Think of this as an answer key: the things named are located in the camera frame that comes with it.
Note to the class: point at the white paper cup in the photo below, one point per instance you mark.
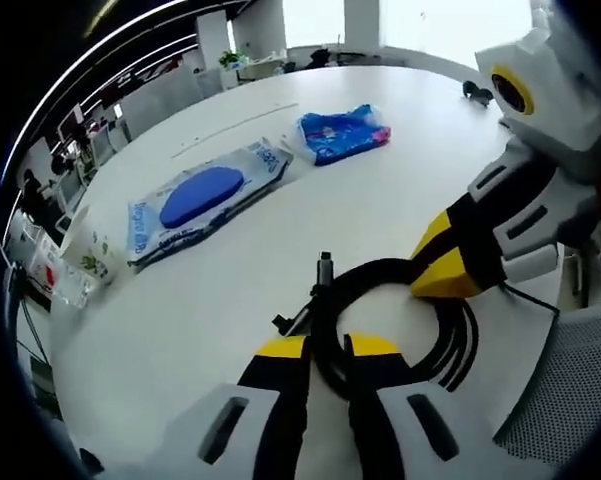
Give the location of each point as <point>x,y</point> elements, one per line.
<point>90,250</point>

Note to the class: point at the wet wipes pack blue lid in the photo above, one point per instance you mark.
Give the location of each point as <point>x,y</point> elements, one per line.
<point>205,195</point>

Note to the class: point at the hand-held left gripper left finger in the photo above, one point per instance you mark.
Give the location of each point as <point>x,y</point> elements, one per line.
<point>280,380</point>

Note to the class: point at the grey desk partition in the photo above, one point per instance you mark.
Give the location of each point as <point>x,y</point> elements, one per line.
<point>180,90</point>

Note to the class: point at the grey mesh office chair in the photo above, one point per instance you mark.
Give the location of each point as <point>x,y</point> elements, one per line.
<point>570,380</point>

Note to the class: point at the blue tissue packet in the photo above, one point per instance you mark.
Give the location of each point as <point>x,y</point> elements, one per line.
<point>340,135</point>

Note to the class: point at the narrow bright window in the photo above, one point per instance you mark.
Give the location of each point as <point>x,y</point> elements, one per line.
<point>315,22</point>

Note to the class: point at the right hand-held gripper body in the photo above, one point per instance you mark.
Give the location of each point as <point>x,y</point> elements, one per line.
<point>560,100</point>

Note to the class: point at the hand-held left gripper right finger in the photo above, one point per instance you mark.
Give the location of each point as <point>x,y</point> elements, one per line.
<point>380,370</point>

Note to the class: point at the white table socket strip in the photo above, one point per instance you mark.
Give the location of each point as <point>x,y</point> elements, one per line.
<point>240,127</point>

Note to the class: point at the clear plastic bottle red label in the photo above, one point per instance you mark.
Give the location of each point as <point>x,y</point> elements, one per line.
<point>55,280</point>

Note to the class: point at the small black object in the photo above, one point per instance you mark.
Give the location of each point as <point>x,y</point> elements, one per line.
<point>477,95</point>

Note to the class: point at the white low cabinet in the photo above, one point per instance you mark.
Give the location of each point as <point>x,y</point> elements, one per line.
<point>260,67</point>

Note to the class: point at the green potted plant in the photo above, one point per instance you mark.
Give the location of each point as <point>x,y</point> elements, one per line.
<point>228,59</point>

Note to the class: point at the wide bright window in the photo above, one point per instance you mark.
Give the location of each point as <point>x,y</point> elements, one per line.
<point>455,25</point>

